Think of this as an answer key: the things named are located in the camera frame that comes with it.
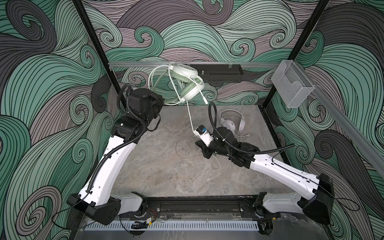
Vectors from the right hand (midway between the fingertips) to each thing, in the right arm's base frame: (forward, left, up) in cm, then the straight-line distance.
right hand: (196, 143), depth 72 cm
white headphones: (+24, -23, -16) cm, 37 cm away
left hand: (+13, +15, +22) cm, 29 cm away
